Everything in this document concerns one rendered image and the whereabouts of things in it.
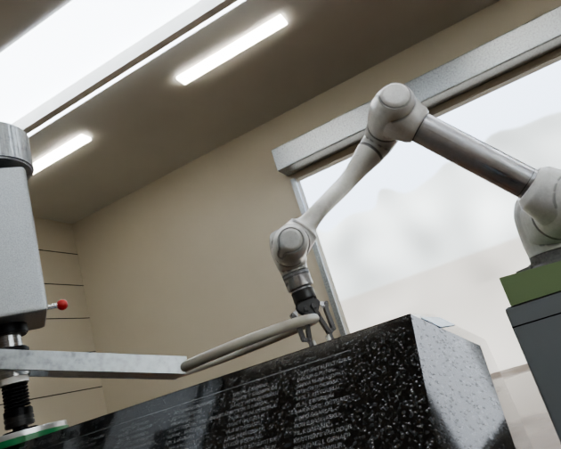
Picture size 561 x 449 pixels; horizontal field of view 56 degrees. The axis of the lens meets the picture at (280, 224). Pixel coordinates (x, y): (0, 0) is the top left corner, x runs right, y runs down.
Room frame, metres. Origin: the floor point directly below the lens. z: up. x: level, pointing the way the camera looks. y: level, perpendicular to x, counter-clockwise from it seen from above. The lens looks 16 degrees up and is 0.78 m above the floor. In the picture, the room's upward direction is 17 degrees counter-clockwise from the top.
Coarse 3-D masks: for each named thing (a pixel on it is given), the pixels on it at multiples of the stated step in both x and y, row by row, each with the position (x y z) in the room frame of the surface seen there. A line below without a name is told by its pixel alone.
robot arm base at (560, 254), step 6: (546, 252) 1.71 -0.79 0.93; (552, 252) 1.70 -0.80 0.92; (558, 252) 1.70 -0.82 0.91; (534, 258) 1.75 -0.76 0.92; (540, 258) 1.73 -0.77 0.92; (546, 258) 1.72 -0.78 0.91; (552, 258) 1.70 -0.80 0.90; (558, 258) 1.70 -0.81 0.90; (534, 264) 1.76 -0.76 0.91; (540, 264) 1.73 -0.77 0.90; (546, 264) 1.71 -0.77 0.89; (522, 270) 1.81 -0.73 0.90
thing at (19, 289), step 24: (0, 168) 1.27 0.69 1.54; (0, 192) 1.26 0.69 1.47; (24, 192) 1.29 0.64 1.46; (0, 216) 1.26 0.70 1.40; (24, 216) 1.29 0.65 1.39; (0, 240) 1.26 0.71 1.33; (24, 240) 1.28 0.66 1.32; (0, 264) 1.25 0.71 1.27; (24, 264) 1.28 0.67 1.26; (0, 288) 1.25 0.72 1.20; (24, 288) 1.28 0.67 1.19; (0, 312) 1.25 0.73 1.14; (24, 312) 1.27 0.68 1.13
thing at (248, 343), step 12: (276, 324) 1.46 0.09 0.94; (288, 324) 1.48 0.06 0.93; (300, 324) 1.51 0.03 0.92; (312, 324) 1.72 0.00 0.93; (252, 336) 1.43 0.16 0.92; (264, 336) 1.44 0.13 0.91; (276, 336) 1.87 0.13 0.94; (288, 336) 1.85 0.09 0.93; (216, 348) 1.43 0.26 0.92; (228, 348) 1.43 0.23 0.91; (240, 348) 1.44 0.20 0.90; (252, 348) 1.88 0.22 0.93; (192, 360) 1.46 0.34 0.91; (204, 360) 1.44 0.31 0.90; (216, 360) 1.84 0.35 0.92; (228, 360) 1.87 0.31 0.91; (192, 372) 1.75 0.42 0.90
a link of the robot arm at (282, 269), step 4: (276, 232) 1.67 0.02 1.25; (272, 236) 1.68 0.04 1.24; (272, 240) 1.67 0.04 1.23; (272, 252) 1.66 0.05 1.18; (272, 256) 1.68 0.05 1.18; (276, 260) 1.64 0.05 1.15; (304, 260) 1.67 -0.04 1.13; (276, 264) 1.67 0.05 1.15; (300, 264) 1.66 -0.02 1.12; (304, 264) 1.69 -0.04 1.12; (280, 268) 1.67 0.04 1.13; (284, 268) 1.66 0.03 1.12; (288, 268) 1.66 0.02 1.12; (292, 268) 1.66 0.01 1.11; (296, 268) 1.67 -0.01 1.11; (300, 268) 1.68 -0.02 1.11; (280, 272) 1.70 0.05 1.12; (284, 272) 1.68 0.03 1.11; (288, 272) 1.68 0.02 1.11; (292, 272) 1.68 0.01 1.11
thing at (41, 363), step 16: (0, 352) 1.28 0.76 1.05; (16, 352) 1.30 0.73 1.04; (32, 352) 1.32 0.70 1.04; (48, 352) 1.34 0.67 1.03; (64, 352) 1.35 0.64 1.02; (80, 352) 1.37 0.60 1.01; (0, 368) 1.28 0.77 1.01; (16, 368) 1.30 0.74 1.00; (32, 368) 1.31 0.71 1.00; (48, 368) 1.33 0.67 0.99; (64, 368) 1.35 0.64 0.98; (80, 368) 1.37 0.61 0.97; (96, 368) 1.39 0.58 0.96; (112, 368) 1.41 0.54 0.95; (128, 368) 1.43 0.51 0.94; (144, 368) 1.45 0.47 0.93; (160, 368) 1.47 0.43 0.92; (176, 368) 1.49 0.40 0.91
